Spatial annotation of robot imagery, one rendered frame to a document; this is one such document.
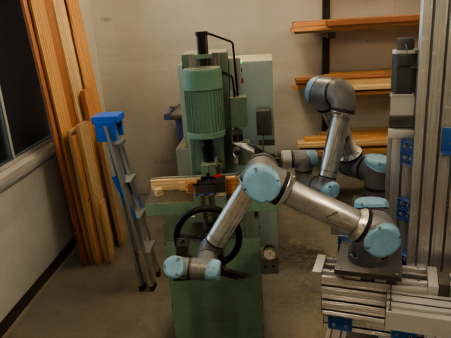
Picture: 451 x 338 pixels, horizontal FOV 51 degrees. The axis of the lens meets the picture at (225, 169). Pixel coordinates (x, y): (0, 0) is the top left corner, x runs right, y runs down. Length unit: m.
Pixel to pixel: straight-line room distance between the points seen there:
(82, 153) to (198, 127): 1.43
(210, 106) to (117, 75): 2.61
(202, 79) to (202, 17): 2.38
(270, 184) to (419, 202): 0.65
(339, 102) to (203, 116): 0.59
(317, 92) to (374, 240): 0.72
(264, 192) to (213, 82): 0.75
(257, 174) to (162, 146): 3.25
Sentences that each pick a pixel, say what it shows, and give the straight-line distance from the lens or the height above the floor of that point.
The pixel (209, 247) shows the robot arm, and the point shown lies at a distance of 1.74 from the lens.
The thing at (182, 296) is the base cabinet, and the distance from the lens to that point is 2.35.
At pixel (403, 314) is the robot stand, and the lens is 1.71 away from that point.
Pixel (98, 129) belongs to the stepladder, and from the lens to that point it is 2.89.
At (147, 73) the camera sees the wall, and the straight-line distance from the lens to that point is 4.54.
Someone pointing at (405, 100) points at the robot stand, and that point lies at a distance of 1.84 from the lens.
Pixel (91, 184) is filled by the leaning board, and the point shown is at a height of 0.61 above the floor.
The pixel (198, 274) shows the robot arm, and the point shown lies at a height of 0.85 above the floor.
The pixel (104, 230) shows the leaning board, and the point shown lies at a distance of 3.53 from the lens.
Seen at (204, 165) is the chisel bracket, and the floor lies 1.03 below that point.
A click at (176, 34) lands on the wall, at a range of 4.45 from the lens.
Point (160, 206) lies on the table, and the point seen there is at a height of 0.88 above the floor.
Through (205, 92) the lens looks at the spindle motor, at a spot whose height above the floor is 1.37.
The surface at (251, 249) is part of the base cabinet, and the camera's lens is 2.22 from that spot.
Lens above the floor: 1.69
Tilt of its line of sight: 18 degrees down
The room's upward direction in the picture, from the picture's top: 4 degrees counter-clockwise
